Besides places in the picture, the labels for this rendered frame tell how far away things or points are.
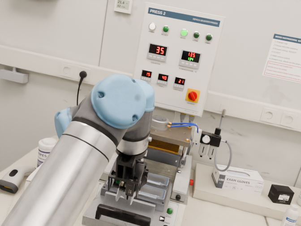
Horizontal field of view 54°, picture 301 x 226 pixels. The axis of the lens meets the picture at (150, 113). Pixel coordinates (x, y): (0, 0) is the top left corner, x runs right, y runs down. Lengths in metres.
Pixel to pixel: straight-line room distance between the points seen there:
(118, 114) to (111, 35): 1.30
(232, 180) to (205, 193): 0.15
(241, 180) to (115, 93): 1.21
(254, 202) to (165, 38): 0.86
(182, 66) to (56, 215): 0.97
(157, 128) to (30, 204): 0.83
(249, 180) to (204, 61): 0.64
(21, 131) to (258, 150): 1.42
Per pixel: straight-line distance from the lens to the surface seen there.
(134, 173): 0.69
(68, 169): 0.38
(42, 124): 1.93
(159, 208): 0.94
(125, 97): 0.40
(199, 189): 1.48
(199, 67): 1.26
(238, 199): 1.50
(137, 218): 0.83
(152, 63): 1.27
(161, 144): 1.16
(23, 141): 2.05
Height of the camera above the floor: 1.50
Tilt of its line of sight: 17 degrees down
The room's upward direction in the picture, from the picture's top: 11 degrees clockwise
